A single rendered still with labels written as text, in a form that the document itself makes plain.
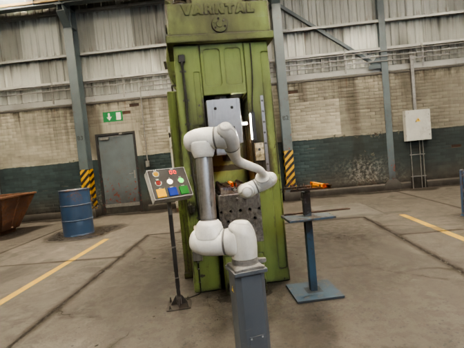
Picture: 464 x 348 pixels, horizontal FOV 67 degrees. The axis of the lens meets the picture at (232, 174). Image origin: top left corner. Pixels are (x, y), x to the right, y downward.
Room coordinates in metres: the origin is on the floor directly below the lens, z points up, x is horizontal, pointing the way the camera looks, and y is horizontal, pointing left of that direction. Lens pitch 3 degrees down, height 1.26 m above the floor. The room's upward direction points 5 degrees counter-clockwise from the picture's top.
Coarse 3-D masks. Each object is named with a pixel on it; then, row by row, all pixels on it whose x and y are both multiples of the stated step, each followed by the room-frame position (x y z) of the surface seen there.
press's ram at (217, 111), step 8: (208, 104) 3.15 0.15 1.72; (216, 104) 3.16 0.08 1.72; (224, 104) 3.16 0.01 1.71; (232, 104) 3.17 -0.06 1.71; (208, 112) 3.15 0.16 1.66; (216, 112) 3.16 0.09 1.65; (224, 112) 3.16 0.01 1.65; (232, 112) 3.17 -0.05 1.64; (240, 112) 3.18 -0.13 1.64; (208, 120) 3.15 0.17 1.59; (216, 120) 3.15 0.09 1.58; (224, 120) 3.16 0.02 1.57; (232, 120) 3.17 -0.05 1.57; (240, 120) 3.18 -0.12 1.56; (240, 128) 3.18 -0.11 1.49; (240, 136) 3.18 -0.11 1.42
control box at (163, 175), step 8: (168, 168) 3.01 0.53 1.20; (176, 168) 3.04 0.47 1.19; (144, 176) 2.96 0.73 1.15; (152, 176) 2.90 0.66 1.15; (160, 176) 2.94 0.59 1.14; (168, 176) 2.97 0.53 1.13; (176, 176) 3.00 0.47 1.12; (184, 176) 3.04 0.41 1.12; (152, 184) 2.86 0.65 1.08; (168, 184) 2.93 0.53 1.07; (176, 184) 2.96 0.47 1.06; (184, 184) 2.99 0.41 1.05; (152, 192) 2.83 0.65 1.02; (192, 192) 2.98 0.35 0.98; (152, 200) 2.85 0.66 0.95; (160, 200) 2.83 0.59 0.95; (168, 200) 2.89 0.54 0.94; (176, 200) 2.95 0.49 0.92
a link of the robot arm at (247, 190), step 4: (252, 180) 2.49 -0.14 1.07; (244, 184) 2.45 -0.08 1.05; (248, 184) 2.44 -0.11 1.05; (252, 184) 2.46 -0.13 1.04; (240, 188) 2.44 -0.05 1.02; (244, 188) 2.41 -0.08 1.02; (248, 188) 2.41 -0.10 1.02; (252, 188) 2.42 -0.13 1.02; (256, 188) 2.46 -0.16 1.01; (240, 192) 2.43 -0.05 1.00; (244, 192) 2.41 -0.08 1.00; (248, 192) 2.41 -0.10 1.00; (252, 192) 2.41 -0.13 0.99; (256, 192) 2.47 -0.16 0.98; (240, 196) 2.49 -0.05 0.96; (244, 196) 2.41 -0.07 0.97; (248, 196) 2.41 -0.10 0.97; (252, 196) 2.47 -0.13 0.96
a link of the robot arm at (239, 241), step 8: (232, 224) 2.02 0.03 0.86; (240, 224) 2.00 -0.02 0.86; (248, 224) 2.01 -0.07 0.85; (224, 232) 2.03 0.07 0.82; (232, 232) 1.99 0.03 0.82; (240, 232) 1.97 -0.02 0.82; (248, 232) 1.98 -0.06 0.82; (224, 240) 1.99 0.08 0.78; (232, 240) 1.98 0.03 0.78; (240, 240) 1.97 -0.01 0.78; (248, 240) 1.97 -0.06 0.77; (256, 240) 2.03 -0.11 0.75; (224, 248) 1.99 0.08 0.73; (232, 248) 1.98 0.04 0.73; (240, 248) 1.97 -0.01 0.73; (248, 248) 1.97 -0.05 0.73; (256, 248) 2.01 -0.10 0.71; (232, 256) 2.02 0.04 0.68; (240, 256) 1.97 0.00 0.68; (248, 256) 1.97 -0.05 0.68; (256, 256) 2.01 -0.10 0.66
